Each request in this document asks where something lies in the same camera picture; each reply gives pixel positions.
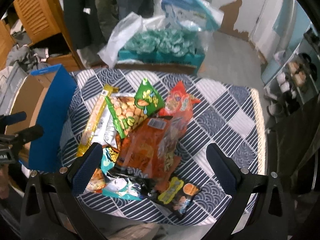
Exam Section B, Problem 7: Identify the olive hanging coat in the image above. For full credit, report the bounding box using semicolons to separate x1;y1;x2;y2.
95;0;119;42

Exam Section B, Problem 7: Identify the shoe rack with shoes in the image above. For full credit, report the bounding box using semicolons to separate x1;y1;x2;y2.
264;25;319;122

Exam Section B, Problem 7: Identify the wooden louvered wardrobe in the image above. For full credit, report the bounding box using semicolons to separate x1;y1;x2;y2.
1;0;84;72

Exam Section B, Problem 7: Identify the grey clothes pile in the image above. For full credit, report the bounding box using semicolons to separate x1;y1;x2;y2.
5;44;49;69

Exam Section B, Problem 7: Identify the blue cardboard box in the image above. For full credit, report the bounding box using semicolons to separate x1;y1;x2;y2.
5;64;76;172

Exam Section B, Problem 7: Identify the person's left hand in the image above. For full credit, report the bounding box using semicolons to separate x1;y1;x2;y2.
0;164;9;199

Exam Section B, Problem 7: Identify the white plastic bag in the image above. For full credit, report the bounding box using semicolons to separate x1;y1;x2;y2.
98;12;152;69

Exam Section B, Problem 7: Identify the teal tray of packets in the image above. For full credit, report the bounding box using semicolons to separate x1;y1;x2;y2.
118;29;205;68

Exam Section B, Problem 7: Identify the long gold snack pack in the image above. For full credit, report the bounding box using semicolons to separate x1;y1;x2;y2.
76;84;119;157

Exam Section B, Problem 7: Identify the large orange snack bag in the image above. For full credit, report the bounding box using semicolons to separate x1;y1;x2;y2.
112;116;187;192

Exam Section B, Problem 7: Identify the green peanut snack bag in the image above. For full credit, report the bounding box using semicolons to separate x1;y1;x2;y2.
106;78;165;139

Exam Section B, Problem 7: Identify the blue clear plastic bag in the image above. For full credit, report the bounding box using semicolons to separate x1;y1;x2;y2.
161;0;224;32

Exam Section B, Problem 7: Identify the black snack packet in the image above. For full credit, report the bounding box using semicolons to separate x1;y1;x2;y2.
140;177;201;219

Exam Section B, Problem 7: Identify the teal snack packet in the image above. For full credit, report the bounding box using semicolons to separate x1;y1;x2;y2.
85;147;141;200

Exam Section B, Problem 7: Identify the dark hanging jacket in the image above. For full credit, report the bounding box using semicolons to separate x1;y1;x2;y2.
63;0;105;49

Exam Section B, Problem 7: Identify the small red snack bag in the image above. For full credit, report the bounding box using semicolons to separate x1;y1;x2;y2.
158;81;201;122

